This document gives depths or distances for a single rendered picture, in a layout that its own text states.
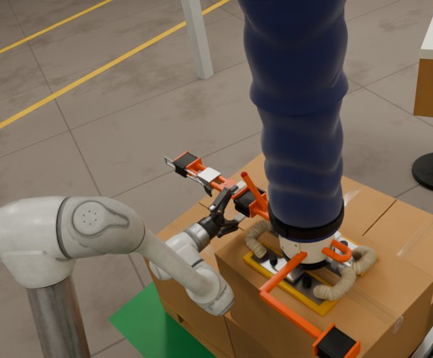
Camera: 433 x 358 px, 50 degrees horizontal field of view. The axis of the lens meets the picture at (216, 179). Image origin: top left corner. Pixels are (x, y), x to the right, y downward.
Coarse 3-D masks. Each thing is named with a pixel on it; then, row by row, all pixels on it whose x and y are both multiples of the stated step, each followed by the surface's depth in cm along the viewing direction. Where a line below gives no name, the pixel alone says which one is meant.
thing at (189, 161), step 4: (188, 152) 189; (180, 156) 187; (184, 156) 186; (188, 156) 186; (192, 156) 185; (176, 160) 185; (180, 160) 185; (184, 160) 184; (188, 160) 184; (192, 160) 184; (196, 160) 183; (200, 160) 184; (184, 164) 182; (188, 164) 182; (192, 164) 182; (196, 164) 183; (188, 168) 181; (192, 168) 183; (196, 168) 184
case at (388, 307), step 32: (224, 256) 164; (384, 256) 152; (256, 288) 152; (352, 288) 145; (384, 288) 143; (416, 288) 141; (256, 320) 168; (288, 320) 145; (320, 320) 138; (352, 320) 137; (384, 320) 135; (416, 320) 148; (288, 352) 160; (384, 352) 140
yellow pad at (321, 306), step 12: (252, 252) 160; (276, 252) 159; (252, 264) 157; (264, 264) 155; (276, 264) 154; (300, 276) 149; (312, 276) 148; (288, 288) 147; (300, 288) 146; (312, 288) 145; (300, 300) 144; (312, 300) 142; (324, 300) 141; (324, 312) 139
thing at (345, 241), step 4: (340, 240) 157; (344, 240) 154; (348, 240) 157; (344, 244) 153; (348, 244) 155; (352, 244) 155; (356, 244) 155; (352, 248) 154; (336, 252) 154; (340, 252) 154; (352, 256) 151; (352, 260) 150; (356, 260) 150; (364, 272) 148
